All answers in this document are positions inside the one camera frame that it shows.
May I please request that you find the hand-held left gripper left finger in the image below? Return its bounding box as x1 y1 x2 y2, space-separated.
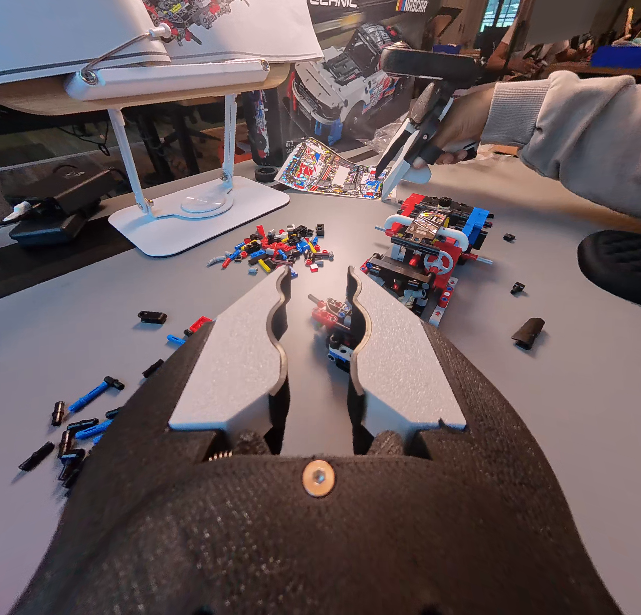
168 264 292 433

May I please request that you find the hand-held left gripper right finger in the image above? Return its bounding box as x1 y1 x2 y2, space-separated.
346 266 468 434

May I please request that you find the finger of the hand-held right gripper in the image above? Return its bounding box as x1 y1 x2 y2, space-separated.
382 127 420 203
376 118 419 176

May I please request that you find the lego car chassis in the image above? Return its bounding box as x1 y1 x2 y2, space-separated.
308 193 497 374

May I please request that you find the black curved lego panel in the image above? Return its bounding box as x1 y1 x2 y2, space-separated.
511 318 546 351

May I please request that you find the lego set box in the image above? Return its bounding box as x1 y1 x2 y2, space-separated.
244 0 434 168

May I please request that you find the pile of colourful lego pieces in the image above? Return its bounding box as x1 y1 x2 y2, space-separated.
207 223 335 278

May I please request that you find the lego instruction booklet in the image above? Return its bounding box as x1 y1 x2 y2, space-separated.
0 0 325 85

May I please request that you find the person's right hand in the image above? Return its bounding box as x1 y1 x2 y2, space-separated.
433 82 496 167

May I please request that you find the colourful sticker sheet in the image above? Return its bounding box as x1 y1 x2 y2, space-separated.
274 137 397 201

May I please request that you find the pile of black blue pins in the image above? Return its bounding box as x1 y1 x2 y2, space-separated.
18 333 187 495

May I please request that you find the white book stand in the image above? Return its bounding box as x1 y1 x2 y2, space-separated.
0 56 291 258

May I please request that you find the black padded armrest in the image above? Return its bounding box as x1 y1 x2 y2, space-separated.
577 229 641 306

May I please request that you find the black power adapter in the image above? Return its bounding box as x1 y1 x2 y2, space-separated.
8 167 117 248

